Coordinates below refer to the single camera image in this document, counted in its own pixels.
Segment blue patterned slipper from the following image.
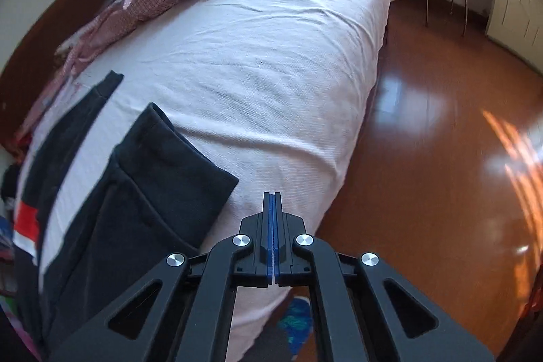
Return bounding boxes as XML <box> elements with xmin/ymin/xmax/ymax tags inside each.
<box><xmin>278</xmin><ymin>296</ymin><xmax>314</xmax><ymax>358</ymax></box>

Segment dark navy pants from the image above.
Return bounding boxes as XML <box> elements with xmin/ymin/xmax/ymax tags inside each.
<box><xmin>12</xmin><ymin>70</ymin><xmax>239</xmax><ymax>350</ymax></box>

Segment bed with white sheet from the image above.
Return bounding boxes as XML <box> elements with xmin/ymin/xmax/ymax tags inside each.
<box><xmin>15</xmin><ymin>0</ymin><xmax>400</xmax><ymax>346</ymax></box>

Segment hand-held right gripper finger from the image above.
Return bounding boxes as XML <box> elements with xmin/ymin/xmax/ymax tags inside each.
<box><xmin>274</xmin><ymin>192</ymin><xmax>497</xmax><ymax>362</ymax></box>
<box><xmin>50</xmin><ymin>192</ymin><xmax>274</xmax><ymax>362</ymax></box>

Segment wooden headboard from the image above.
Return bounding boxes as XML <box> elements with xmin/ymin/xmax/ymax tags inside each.
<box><xmin>0</xmin><ymin>0</ymin><xmax>128</xmax><ymax>134</ymax></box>

